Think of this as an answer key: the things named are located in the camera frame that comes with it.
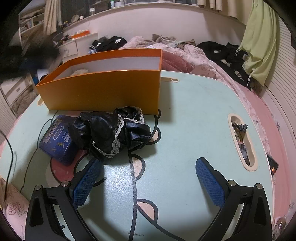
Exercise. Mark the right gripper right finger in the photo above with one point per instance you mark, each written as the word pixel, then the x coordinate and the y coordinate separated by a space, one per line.
pixel 254 222

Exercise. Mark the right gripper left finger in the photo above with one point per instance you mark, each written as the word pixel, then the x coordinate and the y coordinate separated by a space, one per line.
pixel 42 221

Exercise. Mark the black lace-trimmed garment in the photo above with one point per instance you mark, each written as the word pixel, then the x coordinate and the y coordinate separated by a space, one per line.
pixel 104 135

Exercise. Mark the orange cardboard box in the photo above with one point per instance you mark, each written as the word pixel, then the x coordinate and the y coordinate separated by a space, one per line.
pixel 118 78

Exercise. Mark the brown fur pompom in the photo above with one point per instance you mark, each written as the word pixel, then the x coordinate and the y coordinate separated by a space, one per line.
pixel 80 72

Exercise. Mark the smartphone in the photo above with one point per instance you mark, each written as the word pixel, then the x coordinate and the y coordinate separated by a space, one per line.
pixel 272 164

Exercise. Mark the crumpled foil wrapper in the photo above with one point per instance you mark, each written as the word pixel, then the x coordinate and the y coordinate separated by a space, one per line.
pixel 240 132

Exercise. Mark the green cartoon folding table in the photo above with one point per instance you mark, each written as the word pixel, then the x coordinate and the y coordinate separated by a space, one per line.
pixel 152 193

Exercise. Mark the pink floral duvet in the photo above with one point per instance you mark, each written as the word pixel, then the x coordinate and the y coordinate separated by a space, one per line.
pixel 192 54

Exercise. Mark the black clothes pile right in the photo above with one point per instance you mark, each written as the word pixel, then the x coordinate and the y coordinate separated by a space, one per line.
pixel 228 59

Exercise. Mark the black clothes pile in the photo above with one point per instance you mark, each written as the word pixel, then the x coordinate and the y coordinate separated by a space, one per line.
pixel 106 44
pixel 228 59

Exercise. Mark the green hanging garment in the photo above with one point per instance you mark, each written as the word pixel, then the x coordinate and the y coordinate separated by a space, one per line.
pixel 260 41

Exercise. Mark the white bedside drawer cabinet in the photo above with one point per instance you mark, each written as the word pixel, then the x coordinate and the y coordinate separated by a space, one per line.
pixel 77 47

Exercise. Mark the red cushion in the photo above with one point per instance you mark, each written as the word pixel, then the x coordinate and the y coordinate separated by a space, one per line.
pixel 173 62

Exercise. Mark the black clothes pile left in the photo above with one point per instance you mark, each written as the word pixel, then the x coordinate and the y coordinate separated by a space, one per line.
pixel 106 44

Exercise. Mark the orange tissue box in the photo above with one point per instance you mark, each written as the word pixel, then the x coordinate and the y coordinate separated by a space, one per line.
pixel 80 34

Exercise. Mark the beige knitted blanket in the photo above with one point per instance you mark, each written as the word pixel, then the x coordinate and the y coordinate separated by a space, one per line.
pixel 172 41

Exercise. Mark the beige curtain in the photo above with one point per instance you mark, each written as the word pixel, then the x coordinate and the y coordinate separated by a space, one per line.
pixel 52 16

